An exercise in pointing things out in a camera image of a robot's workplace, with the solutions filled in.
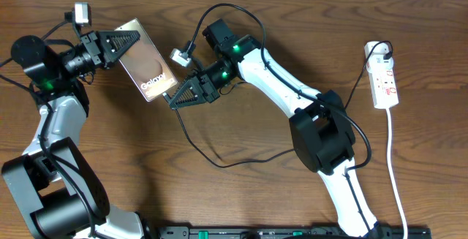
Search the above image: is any black charging cable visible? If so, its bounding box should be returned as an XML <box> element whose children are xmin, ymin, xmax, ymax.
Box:
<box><xmin>162</xmin><ymin>39</ymin><xmax>394</xmax><ymax>170</ymax></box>

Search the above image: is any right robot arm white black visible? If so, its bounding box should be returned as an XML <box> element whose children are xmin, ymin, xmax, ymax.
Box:
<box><xmin>164</xmin><ymin>19</ymin><xmax>381</xmax><ymax>238</ymax></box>

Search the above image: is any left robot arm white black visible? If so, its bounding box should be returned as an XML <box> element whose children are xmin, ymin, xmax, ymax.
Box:
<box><xmin>1</xmin><ymin>31</ymin><xmax>157</xmax><ymax>238</ymax></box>

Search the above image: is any white power strip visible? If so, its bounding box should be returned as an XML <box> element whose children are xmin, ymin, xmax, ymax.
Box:
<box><xmin>364</xmin><ymin>41</ymin><xmax>399</xmax><ymax>110</ymax></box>

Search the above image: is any white power strip cord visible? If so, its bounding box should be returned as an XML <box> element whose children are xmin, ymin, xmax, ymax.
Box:
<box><xmin>385</xmin><ymin>107</ymin><xmax>410</xmax><ymax>239</ymax></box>

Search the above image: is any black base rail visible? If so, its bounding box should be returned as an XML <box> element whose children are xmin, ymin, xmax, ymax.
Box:
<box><xmin>159</xmin><ymin>225</ymin><xmax>432</xmax><ymax>239</ymax></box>

